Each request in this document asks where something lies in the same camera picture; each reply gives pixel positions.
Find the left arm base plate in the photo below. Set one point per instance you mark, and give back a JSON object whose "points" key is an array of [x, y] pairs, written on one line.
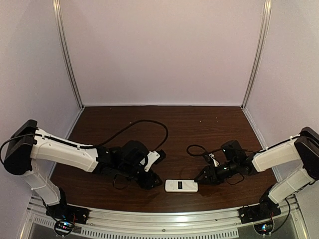
{"points": [[68, 213]]}

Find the white remote control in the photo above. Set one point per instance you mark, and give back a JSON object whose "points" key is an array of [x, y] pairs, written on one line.
{"points": [[181, 186]]}

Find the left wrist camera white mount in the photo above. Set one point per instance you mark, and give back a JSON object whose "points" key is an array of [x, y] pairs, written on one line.
{"points": [[136, 154]]}

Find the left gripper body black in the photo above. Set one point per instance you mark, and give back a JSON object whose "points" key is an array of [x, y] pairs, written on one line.
{"points": [[148, 179]]}

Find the left aluminium frame post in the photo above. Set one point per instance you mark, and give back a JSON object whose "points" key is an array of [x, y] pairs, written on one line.
{"points": [[65, 53]]}

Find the right aluminium frame post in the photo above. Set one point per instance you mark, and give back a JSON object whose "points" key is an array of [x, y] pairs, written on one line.
{"points": [[264, 28]]}

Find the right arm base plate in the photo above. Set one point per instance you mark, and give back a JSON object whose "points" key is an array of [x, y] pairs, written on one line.
{"points": [[258, 212]]}

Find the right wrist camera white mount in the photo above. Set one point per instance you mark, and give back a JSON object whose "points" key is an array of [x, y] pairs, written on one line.
{"points": [[213, 159]]}

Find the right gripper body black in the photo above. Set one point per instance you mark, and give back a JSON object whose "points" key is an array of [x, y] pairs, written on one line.
{"points": [[211, 173]]}

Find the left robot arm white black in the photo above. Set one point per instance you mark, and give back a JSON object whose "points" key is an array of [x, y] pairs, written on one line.
{"points": [[30, 143]]}

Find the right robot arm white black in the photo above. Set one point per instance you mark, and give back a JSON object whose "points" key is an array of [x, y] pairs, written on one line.
{"points": [[303, 147]]}

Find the front aluminium rail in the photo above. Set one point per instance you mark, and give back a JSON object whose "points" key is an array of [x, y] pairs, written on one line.
{"points": [[216, 224]]}

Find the aluminium frame post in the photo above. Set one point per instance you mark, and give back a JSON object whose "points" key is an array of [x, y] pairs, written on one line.
{"points": [[264, 28], [65, 53]]}

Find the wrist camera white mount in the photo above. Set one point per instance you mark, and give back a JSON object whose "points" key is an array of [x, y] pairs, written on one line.
{"points": [[136, 154], [213, 159]]}

